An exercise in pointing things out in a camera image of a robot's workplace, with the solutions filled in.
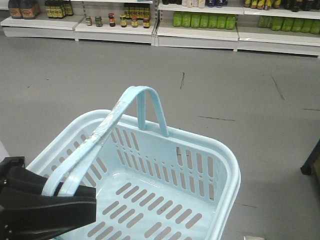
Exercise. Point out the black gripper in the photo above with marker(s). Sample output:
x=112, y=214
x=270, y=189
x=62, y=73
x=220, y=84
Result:
x=25, y=214

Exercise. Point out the light blue plastic basket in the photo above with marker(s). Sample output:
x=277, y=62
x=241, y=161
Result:
x=152, y=181

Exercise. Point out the metal floor plate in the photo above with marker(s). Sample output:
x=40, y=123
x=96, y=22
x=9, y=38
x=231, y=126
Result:
x=249, y=237

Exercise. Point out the black wood fruit display table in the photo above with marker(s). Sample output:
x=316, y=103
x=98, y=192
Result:
x=306, y=168

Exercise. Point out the white supermarket shelf unit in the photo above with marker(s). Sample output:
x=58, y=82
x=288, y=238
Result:
x=89, y=22

